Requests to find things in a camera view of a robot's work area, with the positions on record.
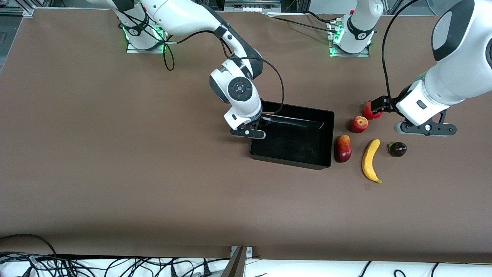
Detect tangled black floor cables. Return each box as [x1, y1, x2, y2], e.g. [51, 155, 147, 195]
[0, 252, 231, 277]

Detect red yellow mango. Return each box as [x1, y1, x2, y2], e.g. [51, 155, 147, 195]
[334, 135, 352, 163]

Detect black cable to arm base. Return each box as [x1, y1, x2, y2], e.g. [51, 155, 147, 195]
[269, 11, 339, 31]

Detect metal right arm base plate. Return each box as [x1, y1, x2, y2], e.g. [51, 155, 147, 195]
[126, 38, 167, 54]

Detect grey metal bar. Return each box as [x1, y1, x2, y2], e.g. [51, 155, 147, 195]
[221, 246, 247, 277]

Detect long black curved floor cable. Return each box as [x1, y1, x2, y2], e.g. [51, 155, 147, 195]
[0, 234, 58, 256]

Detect red apple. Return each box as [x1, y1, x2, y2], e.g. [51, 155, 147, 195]
[349, 116, 369, 133]

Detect red pomegranate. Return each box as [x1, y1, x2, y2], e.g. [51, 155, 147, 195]
[363, 101, 383, 120]

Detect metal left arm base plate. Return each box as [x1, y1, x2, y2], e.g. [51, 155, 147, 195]
[329, 44, 370, 58]

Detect black plastic box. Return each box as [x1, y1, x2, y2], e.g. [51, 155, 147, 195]
[250, 101, 335, 170]

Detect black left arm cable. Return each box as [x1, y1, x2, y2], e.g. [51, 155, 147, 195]
[381, 0, 420, 101]

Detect yellow banana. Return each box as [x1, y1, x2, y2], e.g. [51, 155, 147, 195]
[362, 139, 383, 184]

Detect dark purple eggplant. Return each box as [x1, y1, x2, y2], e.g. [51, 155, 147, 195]
[387, 141, 407, 157]

